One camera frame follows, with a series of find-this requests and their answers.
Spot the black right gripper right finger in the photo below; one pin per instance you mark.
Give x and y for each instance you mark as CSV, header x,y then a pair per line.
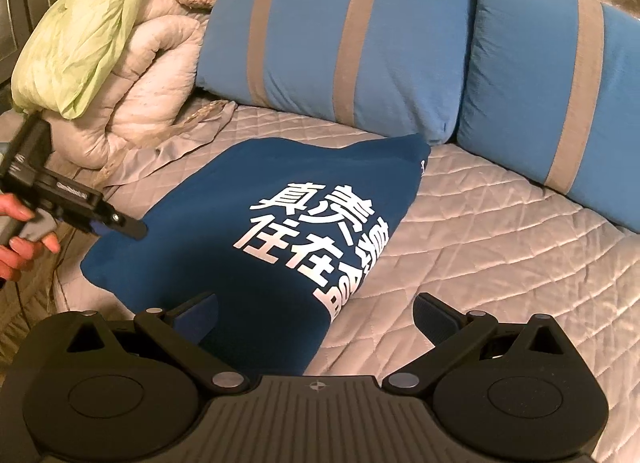
x,y
435,319

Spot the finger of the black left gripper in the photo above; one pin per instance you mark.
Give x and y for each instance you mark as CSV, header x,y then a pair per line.
x,y
118,222

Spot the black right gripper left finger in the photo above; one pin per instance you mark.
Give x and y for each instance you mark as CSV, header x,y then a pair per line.
x,y
195,318

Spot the dark blue printed t-shirt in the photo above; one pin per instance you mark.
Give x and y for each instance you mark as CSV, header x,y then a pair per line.
x,y
283,233

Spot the person's left hand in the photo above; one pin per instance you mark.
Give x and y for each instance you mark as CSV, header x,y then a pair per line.
x,y
20,254

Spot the grey quilted bed cover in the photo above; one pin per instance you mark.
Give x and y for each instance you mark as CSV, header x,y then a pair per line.
x,y
480,237

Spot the grey satin sheet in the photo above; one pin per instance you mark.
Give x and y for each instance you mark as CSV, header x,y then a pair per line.
x,y
198,123

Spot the light green blanket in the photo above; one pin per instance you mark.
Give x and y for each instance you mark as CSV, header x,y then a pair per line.
x,y
70,54

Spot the beige quilted comforter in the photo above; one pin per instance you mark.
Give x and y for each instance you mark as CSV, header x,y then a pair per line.
x,y
142,101

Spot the blue pillow with grey stripes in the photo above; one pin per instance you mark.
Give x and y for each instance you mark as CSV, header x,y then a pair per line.
x,y
391,67

